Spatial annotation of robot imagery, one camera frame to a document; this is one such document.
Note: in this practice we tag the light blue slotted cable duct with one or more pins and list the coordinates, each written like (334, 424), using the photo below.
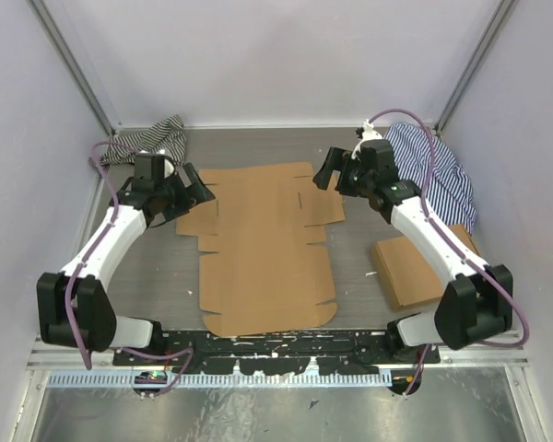
(119, 379)

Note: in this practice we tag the blue white striped cloth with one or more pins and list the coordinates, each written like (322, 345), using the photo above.
(450, 193)

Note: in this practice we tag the folded brown cardboard box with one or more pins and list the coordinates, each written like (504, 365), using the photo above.
(408, 281)

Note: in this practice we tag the right aluminium frame post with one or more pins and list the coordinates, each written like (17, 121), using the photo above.
(489, 36)

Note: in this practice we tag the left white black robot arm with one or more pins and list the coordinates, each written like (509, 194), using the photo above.
(73, 304)

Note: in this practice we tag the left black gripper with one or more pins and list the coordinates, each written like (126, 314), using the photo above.
(195, 193)

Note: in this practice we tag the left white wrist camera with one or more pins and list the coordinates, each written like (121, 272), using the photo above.
(161, 164)

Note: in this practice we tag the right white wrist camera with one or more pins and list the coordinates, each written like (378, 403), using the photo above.
(366, 132)

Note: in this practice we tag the brown cardboard box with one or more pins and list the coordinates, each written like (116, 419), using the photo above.
(264, 265)
(408, 281)

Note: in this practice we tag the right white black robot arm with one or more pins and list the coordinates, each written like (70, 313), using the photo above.
(476, 303)

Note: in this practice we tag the left aluminium frame post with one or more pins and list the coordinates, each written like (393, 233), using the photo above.
(57, 39)

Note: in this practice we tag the aluminium frame post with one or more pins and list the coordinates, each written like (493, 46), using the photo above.
(489, 36)
(57, 39)

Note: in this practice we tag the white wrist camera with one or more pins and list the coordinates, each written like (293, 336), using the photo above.
(161, 164)
(366, 132)

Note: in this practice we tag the black white striped cloth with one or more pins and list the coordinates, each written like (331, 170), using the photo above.
(167, 137)

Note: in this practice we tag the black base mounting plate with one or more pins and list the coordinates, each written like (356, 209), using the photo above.
(348, 352)

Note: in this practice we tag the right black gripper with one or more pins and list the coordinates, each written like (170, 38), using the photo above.
(334, 161)

